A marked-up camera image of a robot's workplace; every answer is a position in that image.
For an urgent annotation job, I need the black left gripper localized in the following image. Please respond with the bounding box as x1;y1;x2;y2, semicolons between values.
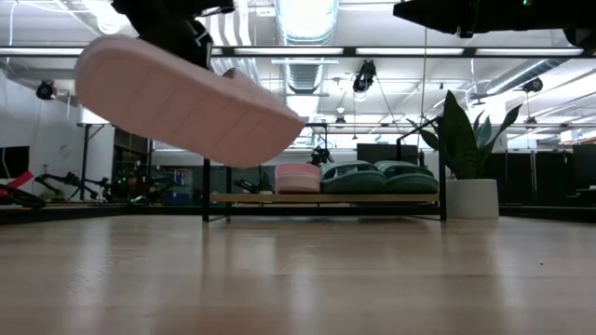
134;11;215;71

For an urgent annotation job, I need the pink rubber slide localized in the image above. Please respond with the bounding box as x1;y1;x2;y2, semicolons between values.
74;34;307;169
274;162;322;195

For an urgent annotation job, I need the green rubber slide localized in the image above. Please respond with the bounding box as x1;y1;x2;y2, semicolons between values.
319;160;387;195
373;160;440;195

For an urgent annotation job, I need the black monitor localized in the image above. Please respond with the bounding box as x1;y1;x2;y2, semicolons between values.
0;145;31;179

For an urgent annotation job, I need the red band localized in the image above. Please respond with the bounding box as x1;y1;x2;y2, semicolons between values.
0;170;35;193

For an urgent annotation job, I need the black cabinet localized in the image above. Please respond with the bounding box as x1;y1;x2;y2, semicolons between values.
357;142;420;165

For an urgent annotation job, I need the snake plant in white pot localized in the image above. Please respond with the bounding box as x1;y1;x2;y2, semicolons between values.
405;89;523;220

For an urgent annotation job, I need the black screen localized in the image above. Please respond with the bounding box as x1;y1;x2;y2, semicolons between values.
572;143;596;187

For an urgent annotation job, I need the silver ventilation duct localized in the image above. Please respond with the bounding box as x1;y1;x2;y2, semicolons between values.
274;0;341;94

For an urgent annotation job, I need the black ceiling camera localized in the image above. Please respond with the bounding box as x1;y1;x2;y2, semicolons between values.
521;76;545;94
35;81;57;101
352;59;377;93

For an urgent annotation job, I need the black high table frame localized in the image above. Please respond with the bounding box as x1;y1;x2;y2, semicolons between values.
76;121;156;201

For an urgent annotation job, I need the wooden shelf with black frame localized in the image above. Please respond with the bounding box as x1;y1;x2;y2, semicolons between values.
200;114;448;222

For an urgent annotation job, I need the black partition wall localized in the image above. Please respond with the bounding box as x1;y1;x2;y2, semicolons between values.
483;151;576;206

